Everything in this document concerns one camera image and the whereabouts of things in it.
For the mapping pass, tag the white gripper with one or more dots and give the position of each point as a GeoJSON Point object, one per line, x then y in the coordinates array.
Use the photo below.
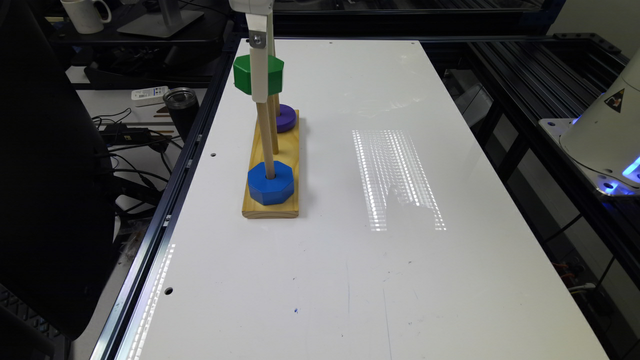
{"type": "Point", "coordinates": [257, 20]}

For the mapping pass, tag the black office chair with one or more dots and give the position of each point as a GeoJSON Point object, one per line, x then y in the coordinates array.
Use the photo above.
{"type": "Point", "coordinates": [57, 216]}

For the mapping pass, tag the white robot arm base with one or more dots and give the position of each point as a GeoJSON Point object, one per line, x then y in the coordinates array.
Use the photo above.
{"type": "Point", "coordinates": [603, 142]}

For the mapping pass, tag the white ceramic mug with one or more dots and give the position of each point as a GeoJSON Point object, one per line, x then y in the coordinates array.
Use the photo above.
{"type": "Point", "coordinates": [87, 16]}

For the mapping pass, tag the middle wooden peg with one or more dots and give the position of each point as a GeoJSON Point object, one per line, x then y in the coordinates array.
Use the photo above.
{"type": "Point", "coordinates": [273, 124]}

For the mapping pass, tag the green octagonal block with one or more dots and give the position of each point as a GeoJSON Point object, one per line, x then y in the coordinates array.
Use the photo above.
{"type": "Point", "coordinates": [242, 74]}

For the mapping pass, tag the grey monitor stand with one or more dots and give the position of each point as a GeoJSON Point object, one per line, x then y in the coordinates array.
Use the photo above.
{"type": "Point", "coordinates": [165, 24]}

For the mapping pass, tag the purple round block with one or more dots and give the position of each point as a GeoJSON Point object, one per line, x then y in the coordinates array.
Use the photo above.
{"type": "Point", "coordinates": [287, 118]}

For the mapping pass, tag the white remote control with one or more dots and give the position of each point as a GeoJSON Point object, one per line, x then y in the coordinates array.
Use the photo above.
{"type": "Point", "coordinates": [148, 94]}

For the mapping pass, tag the blue octagonal block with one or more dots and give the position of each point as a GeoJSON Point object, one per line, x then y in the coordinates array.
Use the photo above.
{"type": "Point", "coordinates": [271, 191]}

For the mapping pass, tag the black power adapter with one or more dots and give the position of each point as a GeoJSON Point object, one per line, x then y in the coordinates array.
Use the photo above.
{"type": "Point", "coordinates": [121, 134]}

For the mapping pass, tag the wooden peg base board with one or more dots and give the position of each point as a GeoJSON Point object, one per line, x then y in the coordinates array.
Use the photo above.
{"type": "Point", "coordinates": [288, 154]}

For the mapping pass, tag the front wooden peg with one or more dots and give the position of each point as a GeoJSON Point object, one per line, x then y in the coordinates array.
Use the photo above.
{"type": "Point", "coordinates": [265, 133]}

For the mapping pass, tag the black tumbler cup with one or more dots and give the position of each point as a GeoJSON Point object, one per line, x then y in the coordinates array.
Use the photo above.
{"type": "Point", "coordinates": [183, 106]}

